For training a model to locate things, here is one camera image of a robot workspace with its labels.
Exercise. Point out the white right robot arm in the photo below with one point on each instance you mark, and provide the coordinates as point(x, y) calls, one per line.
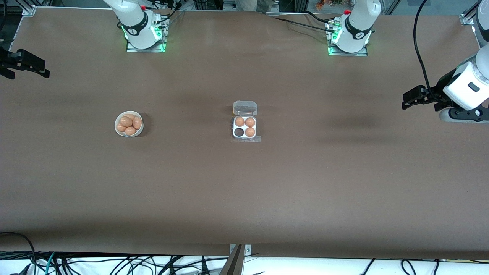
point(137, 30)

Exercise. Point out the clear plastic egg box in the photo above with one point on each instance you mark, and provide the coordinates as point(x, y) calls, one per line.
point(244, 108)

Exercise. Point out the white round bowl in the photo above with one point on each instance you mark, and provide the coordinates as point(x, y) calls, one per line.
point(118, 131)

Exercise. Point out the person in beige trousers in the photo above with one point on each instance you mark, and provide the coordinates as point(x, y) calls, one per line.
point(250, 4)

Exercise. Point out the aluminium frame corner bracket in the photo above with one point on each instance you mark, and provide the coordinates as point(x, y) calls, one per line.
point(468, 18)
point(28, 10)

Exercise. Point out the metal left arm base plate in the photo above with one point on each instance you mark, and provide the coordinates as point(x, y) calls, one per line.
point(349, 54)

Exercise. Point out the metal table edge bracket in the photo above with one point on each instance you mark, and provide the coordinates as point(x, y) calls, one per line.
point(248, 250)

